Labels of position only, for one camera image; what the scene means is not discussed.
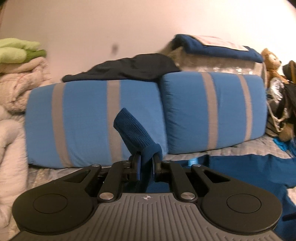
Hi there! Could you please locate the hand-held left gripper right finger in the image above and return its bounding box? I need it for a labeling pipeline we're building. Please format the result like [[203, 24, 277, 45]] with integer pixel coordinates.
[[151, 154, 233, 203]]

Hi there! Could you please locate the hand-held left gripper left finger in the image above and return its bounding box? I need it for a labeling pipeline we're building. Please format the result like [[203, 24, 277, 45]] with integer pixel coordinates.
[[62, 154, 142, 203]]

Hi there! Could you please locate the dark blue sweater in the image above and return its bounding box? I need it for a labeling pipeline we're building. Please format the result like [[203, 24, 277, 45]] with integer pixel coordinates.
[[113, 108, 296, 241]]

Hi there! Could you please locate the blue grey-striped pillow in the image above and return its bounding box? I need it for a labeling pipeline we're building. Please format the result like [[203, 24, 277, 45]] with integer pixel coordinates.
[[24, 79, 168, 169], [159, 71, 269, 154]]

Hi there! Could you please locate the grey quilted bedspread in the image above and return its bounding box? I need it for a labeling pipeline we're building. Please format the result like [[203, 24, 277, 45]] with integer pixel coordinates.
[[0, 134, 296, 241]]

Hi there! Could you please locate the dark cloth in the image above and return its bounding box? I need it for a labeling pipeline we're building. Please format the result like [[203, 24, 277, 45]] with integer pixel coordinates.
[[62, 53, 181, 82]]

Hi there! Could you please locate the clear plastic bedding bag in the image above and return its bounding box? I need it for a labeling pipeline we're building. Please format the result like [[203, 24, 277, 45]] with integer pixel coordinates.
[[166, 46, 267, 77]]

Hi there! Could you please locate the bright blue cloth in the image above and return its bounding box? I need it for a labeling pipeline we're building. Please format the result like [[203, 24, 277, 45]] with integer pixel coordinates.
[[273, 137, 296, 151]]

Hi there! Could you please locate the blue folded blanket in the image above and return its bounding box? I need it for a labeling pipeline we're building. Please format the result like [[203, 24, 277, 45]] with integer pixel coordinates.
[[170, 34, 264, 63]]

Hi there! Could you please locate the beige rolled comforter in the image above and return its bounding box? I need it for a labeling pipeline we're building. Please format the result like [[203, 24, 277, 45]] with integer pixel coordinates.
[[0, 57, 53, 223]]

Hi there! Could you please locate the pink white cloth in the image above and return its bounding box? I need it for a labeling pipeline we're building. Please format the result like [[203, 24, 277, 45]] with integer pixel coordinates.
[[200, 35, 250, 51]]

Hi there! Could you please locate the shiny silver cloth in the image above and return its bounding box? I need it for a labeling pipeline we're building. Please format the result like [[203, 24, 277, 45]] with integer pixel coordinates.
[[267, 77, 289, 121]]

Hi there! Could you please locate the black bag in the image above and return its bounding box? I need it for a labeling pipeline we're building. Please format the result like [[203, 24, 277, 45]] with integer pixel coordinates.
[[277, 60, 296, 142]]

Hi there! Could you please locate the brown teddy bear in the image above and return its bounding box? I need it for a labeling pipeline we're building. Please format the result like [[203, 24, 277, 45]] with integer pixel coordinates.
[[261, 48, 283, 87]]

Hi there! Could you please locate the green cloth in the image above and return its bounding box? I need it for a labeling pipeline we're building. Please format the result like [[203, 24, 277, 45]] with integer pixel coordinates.
[[0, 38, 47, 64]]

